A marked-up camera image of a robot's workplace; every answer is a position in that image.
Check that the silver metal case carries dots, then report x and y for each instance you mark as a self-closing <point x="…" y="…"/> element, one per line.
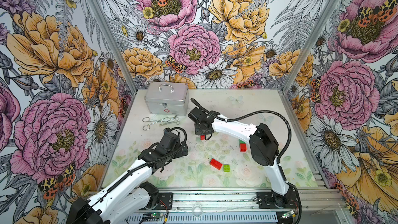
<point x="167" y="98"/>

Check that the lime green lego brick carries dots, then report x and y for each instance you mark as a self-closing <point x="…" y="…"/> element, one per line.
<point x="226" y="168"/>

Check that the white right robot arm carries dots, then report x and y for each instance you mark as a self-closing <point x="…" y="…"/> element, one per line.
<point x="263" y="145"/>

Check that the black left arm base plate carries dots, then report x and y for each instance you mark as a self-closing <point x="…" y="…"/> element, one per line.
<point x="160" y="201"/>

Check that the white vented cable duct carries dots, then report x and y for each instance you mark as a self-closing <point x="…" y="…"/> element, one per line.
<point x="223" y="218"/>

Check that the steel forceps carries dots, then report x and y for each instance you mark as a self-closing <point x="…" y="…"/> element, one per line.
<point x="148" y="124"/>

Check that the aluminium frame post right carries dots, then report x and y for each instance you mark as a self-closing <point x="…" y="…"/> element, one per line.
<point x="305" y="51"/>

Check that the aluminium frame post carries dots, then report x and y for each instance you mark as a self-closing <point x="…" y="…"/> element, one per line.
<point x="98" y="13"/>
<point x="305" y="51"/>

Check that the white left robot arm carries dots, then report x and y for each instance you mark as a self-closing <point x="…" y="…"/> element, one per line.
<point x="130" y="191"/>

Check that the aluminium front rail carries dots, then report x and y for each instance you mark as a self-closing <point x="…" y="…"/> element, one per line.
<point x="218" y="200"/>

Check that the long red lego brick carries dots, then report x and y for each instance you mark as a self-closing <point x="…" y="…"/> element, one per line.
<point x="216" y="164"/>

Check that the steel surgical scissors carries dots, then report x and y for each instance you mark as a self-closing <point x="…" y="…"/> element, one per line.
<point x="163" y="120"/>

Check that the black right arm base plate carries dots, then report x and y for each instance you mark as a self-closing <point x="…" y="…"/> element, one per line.
<point x="267" y="200"/>

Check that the aluminium frame post left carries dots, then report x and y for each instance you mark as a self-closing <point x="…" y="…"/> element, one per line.
<point x="98" y="13"/>

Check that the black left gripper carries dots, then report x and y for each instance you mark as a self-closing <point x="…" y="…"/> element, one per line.
<point x="178" y="153"/>

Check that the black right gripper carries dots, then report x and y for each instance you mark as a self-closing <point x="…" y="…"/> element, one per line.
<point x="198" y="132"/>

